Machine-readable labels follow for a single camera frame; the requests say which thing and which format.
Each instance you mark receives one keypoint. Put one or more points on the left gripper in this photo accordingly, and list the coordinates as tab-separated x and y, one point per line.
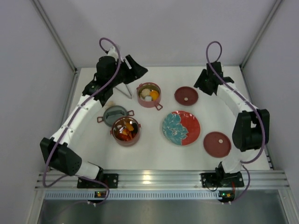
128	70

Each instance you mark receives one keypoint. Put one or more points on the steel serving tongs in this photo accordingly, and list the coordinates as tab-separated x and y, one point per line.
125	90

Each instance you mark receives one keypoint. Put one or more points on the steamed bun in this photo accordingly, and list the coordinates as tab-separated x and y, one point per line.
145	92

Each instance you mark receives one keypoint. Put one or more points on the pink steel bowl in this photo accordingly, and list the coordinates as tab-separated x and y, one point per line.
149	95
119	125

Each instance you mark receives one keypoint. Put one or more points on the orange half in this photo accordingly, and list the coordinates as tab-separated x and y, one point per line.
154	95

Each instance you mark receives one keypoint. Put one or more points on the white sushi roll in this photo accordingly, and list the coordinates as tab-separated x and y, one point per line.
148	98

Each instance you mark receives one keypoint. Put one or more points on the grey lunch box lid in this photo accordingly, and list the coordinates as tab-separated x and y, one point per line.
113	113

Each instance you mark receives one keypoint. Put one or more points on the black spiky sea cucumber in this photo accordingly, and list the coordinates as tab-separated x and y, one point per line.
135	128

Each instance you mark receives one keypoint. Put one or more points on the fried orange piece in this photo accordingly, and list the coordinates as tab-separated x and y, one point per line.
129	127

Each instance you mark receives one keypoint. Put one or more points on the dark red lid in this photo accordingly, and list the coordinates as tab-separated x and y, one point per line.
186	96
217	144

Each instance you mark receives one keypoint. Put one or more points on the salmon piece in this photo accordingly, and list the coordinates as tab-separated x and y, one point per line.
126	132

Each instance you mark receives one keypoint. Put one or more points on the red sausage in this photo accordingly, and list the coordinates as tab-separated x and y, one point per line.
123	137

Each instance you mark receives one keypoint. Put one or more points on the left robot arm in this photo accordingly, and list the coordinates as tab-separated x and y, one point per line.
59	150

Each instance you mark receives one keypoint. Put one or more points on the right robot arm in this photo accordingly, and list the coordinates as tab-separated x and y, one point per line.
252	125

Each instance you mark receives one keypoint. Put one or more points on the red and teal plate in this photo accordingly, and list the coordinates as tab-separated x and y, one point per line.
181	128

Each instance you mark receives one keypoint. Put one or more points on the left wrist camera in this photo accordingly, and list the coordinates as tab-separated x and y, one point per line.
113	52

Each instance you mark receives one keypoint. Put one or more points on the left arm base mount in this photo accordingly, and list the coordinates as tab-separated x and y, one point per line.
102	180

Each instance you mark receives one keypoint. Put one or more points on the aluminium rail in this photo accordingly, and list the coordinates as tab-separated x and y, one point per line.
192	179

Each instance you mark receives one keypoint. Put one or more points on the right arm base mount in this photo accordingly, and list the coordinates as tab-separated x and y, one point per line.
220	179

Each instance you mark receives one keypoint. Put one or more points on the slotted cable duct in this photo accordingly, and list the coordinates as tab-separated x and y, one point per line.
133	195

